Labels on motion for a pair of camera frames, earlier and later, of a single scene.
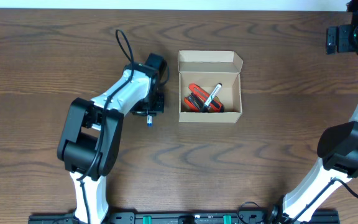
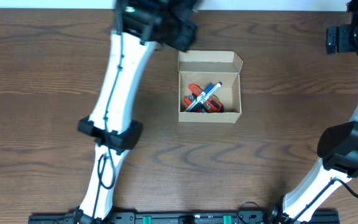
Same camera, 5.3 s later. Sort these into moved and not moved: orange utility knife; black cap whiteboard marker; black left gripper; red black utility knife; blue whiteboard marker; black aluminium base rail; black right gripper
Moved: black left gripper; black cap whiteboard marker; blue whiteboard marker
Not moved: red black utility knife; black aluminium base rail; black right gripper; orange utility knife
